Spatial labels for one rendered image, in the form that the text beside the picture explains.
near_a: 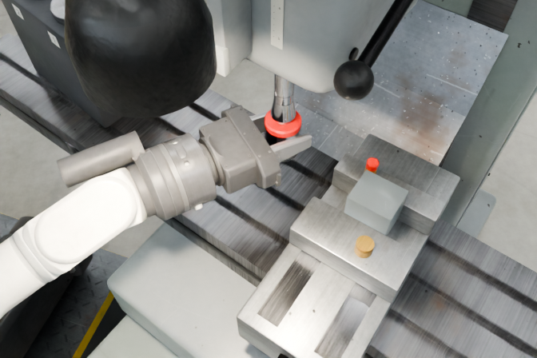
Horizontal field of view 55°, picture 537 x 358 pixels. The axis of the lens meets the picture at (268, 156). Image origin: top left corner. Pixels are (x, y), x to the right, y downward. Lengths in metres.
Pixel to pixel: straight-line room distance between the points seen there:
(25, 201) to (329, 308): 1.64
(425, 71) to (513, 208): 1.27
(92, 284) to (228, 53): 1.07
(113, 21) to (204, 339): 0.63
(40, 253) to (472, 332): 0.54
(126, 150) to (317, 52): 0.29
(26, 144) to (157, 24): 2.11
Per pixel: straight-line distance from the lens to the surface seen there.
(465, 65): 0.92
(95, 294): 1.42
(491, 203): 1.86
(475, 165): 1.11
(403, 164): 0.79
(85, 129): 0.95
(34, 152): 2.29
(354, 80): 0.38
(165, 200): 0.60
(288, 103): 0.62
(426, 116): 0.94
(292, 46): 0.43
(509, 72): 0.94
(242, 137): 0.63
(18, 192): 2.19
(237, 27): 0.43
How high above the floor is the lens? 1.65
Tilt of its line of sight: 53 degrees down
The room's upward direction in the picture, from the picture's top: straight up
